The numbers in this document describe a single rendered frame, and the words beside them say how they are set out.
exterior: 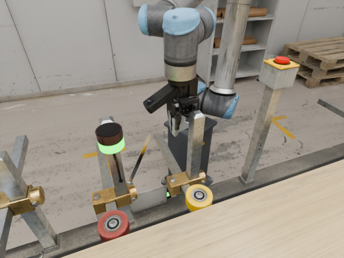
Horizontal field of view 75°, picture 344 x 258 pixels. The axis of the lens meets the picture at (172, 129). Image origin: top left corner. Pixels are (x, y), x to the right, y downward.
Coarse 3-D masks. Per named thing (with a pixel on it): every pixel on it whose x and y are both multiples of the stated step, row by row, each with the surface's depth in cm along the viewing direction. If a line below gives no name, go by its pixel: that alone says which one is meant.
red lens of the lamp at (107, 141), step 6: (120, 126) 52; (96, 132) 50; (120, 132) 50; (102, 138) 49; (108, 138) 49; (114, 138) 49; (120, 138) 51; (102, 144) 50; (108, 144) 50; (114, 144) 50
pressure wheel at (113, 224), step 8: (104, 216) 60; (112, 216) 60; (120, 216) 60; (104, 224) 58; (112, 224) 57; (120, 224) 58; (128, 224) 59; (104, 232) 56; (112, 232) 56; (120, 232) 56; (104, 240) 56
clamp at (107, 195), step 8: (96, 192) 70; (104, 192) 70; (112, 192) 70; (128, 192) 70; (136, 192) 71; (104, 200) 68; (112, 200) 68; (120, 200) 70; (128, 200) 71; (96, 208) 68; (104, 208) 69
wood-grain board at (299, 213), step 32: (256, 192) 67; (288, 192) 67; (320, 192) 67; (160, 224) 58; (192, 224) 58; (224, 224) 58; (256, 224) 58; (288, 224) 58; (320, 224) 58; (64, 256) 52; (96, 256) 52; (128, 256) 52; (160, 256) 52; (192, 256) 52; (224, 256) 52; (256, 256) 52; (288, 256) 52; (320, 256) 52
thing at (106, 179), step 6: (96, 144) 90; (102, 156) 85; (102, 162) 82; (102, 168) 80; (108, 168) 80; (102, 174) 78; (108, 174) 78; (102, 180) 75; (108, 180) 75; (102, 186) 73; (108, 186) 73; (108, 204) 68; (114, 204) 68; (108, 210) 66
